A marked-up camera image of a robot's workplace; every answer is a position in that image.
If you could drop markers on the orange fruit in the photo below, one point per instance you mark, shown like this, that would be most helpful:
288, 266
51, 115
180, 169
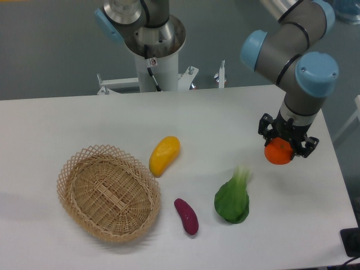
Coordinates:
278, 151

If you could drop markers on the purple sweet potato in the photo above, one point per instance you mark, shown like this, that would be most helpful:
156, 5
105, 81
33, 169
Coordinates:
188, 216

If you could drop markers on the white pedestal base frame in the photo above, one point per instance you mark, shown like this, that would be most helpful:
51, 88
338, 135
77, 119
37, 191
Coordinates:
185, 81

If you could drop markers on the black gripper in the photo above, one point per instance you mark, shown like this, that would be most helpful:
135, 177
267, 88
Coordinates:
270, 128

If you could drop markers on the green bok choy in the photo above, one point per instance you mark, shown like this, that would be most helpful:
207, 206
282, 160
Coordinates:
231, 202

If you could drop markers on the woven wicker basket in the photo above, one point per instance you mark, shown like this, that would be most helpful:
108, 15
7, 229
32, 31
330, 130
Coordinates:
109, 193

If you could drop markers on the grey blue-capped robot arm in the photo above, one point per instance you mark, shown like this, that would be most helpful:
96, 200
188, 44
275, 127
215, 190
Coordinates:
155, 37

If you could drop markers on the white frame at right edge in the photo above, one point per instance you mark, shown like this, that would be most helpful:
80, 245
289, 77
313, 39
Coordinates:
348, 127

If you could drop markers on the black device at table edge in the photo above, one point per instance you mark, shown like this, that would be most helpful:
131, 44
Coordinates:
350, 239

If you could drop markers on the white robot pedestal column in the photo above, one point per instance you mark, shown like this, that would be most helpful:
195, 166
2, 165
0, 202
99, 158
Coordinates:
164, 70

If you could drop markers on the yellow mango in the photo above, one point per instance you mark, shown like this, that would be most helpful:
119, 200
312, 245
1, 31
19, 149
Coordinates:
165, 152

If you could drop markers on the blue object top right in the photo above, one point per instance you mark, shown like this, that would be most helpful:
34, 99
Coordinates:
347, 10

